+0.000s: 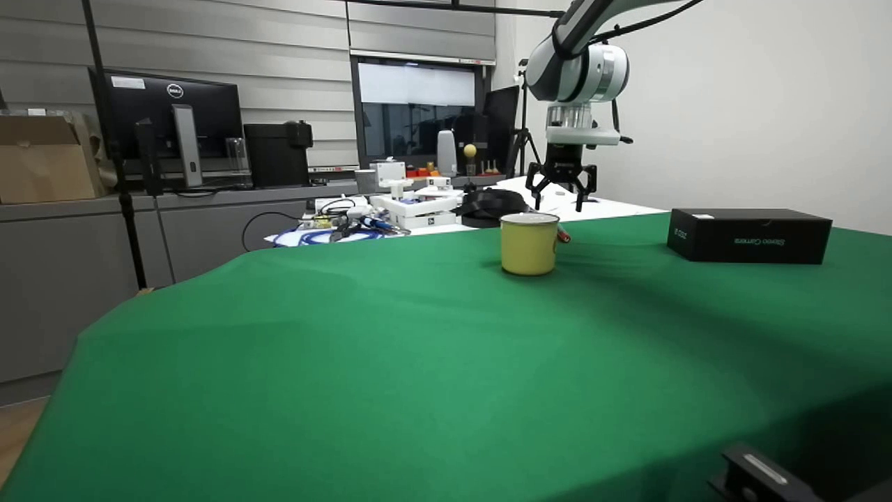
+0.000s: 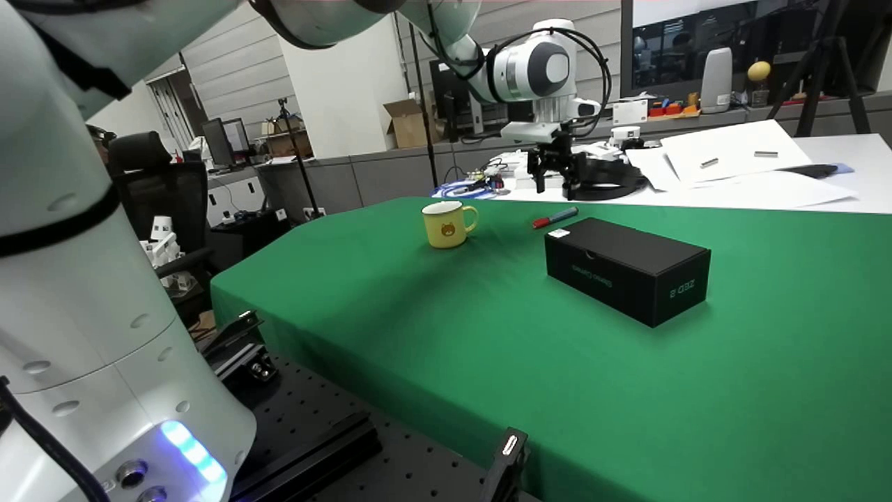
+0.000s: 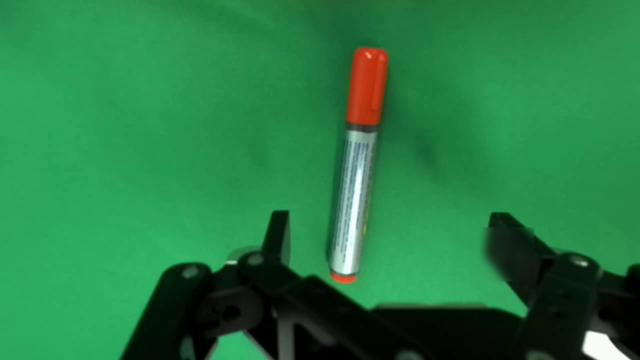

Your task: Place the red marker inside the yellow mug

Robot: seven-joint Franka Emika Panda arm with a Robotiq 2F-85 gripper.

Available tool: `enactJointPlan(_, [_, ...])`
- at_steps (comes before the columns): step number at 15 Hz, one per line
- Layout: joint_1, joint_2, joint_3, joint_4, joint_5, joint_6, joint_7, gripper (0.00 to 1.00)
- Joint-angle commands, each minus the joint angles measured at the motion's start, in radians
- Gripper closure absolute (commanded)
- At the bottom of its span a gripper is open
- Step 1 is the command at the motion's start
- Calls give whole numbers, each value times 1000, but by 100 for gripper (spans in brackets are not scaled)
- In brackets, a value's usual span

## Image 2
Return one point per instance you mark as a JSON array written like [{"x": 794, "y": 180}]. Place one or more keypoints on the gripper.
[{"x": 555, "y": 155}]

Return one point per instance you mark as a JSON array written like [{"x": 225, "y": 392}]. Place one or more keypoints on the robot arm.
[{"x": 83, "y": 314}]

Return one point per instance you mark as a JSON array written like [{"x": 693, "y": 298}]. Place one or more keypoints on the red marker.
[{"x": 554, "y": 217}]

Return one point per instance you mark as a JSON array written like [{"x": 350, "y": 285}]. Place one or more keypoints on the yellow mug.
[{"x": 444, "y": 226}]

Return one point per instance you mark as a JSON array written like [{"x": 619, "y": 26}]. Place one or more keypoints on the black cardboard box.
[{"x": 627, "y": 268}]

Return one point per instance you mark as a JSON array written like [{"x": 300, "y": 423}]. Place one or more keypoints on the brown cardboard box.
[{"x": 408, "y": 125}]

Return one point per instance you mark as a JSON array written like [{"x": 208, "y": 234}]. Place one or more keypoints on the sheets of white paper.
[{"x": 732, "y": 157}]

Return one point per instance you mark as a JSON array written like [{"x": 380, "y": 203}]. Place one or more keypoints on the white speaker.
[{"x": 716, "y": 80}]

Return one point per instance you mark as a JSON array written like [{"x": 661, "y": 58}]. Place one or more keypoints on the green table cloth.
[{"x": 543, "y": 376}]

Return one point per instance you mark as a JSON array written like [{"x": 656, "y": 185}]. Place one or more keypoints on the yellow ball on base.
[{"x": 759, "y": 71}]

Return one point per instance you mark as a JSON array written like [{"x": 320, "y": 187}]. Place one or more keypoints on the black clamp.
[
  {"x": 240, "y": 345},
  {"x": 507, "y": 464}
]

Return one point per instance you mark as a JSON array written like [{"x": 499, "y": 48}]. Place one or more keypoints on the white table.
[{"x": 864, "y": 174}]

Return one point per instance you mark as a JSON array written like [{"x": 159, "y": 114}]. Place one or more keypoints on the monitor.
[{"x": 219, "y": 141}]

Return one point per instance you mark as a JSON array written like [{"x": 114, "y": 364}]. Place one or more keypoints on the heap of white parts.
[{"x": 164, "y": 251}]

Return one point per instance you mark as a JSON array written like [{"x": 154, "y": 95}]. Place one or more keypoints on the black office chair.
[{"x": 157, "y": 195}]

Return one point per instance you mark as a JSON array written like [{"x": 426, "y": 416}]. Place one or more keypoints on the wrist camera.
[{"x": 529, "y": 132}]

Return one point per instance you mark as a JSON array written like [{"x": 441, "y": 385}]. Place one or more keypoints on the camera on tripod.
[{"x": 296, "y": 153}]

